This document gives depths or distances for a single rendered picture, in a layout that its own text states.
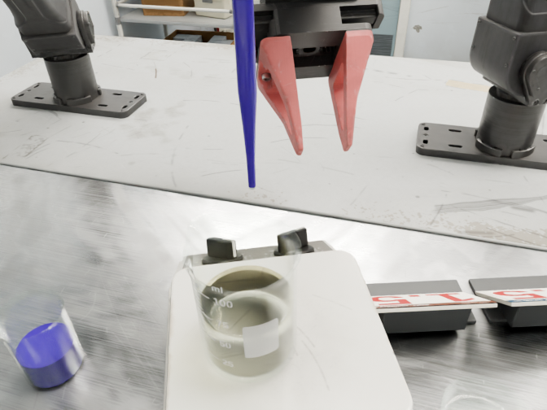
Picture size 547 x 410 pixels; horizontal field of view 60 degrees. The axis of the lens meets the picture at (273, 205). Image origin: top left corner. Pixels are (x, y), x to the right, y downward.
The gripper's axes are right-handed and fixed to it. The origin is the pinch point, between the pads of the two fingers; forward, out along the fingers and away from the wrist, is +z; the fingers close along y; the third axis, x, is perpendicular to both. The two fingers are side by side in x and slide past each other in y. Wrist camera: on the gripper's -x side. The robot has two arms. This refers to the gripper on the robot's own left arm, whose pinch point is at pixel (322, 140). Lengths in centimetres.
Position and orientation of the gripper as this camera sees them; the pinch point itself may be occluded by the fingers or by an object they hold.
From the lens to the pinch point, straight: 34.6
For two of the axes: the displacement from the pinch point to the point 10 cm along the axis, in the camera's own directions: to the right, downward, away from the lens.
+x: -0.7, 2.1, 9.7
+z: 1.2, 9.7, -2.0
